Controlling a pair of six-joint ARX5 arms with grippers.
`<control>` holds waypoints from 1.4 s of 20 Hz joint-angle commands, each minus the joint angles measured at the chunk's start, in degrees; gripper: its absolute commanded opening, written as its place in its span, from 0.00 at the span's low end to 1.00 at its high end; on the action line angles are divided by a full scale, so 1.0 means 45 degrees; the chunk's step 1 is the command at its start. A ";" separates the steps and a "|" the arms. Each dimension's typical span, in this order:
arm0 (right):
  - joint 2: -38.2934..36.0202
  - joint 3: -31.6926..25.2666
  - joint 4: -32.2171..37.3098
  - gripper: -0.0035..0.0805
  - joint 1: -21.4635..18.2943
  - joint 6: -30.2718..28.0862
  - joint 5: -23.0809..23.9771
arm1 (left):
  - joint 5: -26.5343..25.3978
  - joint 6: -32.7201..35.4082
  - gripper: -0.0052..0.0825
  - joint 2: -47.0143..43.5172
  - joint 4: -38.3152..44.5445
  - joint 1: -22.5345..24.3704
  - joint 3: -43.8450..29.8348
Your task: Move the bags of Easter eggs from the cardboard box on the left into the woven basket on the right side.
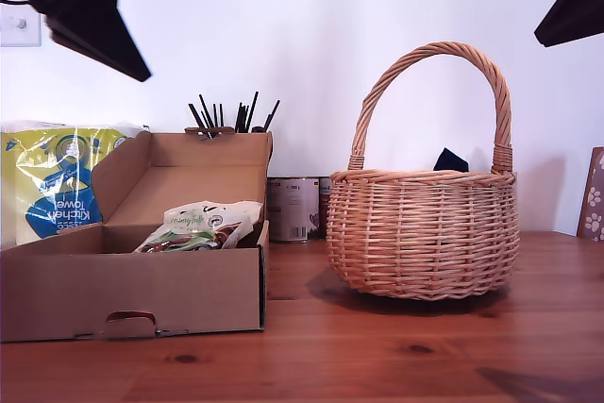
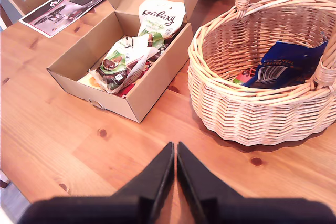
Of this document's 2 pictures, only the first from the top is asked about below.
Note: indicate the red label tin can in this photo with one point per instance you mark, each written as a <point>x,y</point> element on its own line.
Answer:
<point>324,205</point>

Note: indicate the navy blue egg bag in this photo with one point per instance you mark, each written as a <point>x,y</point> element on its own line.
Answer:
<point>450,161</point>

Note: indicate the kitchen towel pack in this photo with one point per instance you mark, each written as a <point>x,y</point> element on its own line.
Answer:
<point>56,176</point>

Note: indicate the white wall light switch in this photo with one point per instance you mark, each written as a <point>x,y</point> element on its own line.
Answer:
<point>21,28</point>

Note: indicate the brown paw-print chair cover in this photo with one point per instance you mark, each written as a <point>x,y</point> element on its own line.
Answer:
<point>595,214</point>

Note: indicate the white label tin can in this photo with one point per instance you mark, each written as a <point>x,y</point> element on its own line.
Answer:
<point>292,214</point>

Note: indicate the brown cardboard box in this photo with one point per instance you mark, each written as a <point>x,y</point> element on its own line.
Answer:
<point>141,290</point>

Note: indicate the white green Galaxy egg bag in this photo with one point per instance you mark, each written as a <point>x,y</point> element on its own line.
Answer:
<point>198,214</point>
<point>160,245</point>

